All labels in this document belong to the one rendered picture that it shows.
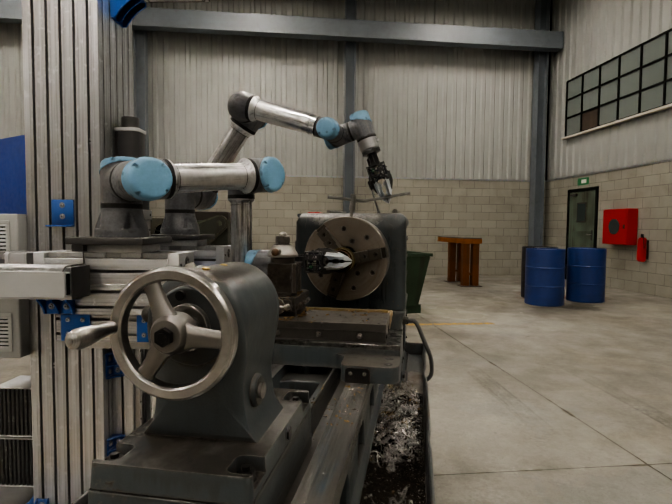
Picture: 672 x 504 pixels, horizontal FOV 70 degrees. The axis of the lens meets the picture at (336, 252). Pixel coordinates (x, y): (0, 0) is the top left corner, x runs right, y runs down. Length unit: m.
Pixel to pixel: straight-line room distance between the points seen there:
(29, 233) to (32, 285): 0.40
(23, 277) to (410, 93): 11.72
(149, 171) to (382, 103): 11.27
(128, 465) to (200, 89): 11.95
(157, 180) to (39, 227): 0.57
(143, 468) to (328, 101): 11.88
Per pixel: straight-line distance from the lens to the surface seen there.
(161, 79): 12.66
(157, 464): 0.61
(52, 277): 1.48
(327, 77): 12.44
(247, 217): 1.75
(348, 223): 1.78
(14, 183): 7.42
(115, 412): 1.91
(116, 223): 1.52
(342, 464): 0.74
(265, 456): 0.61
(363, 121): 1.89
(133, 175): 1.39
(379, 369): 1.06
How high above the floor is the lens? 1.20
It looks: 3 degrees down
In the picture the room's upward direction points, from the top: 1 degrees clockwise
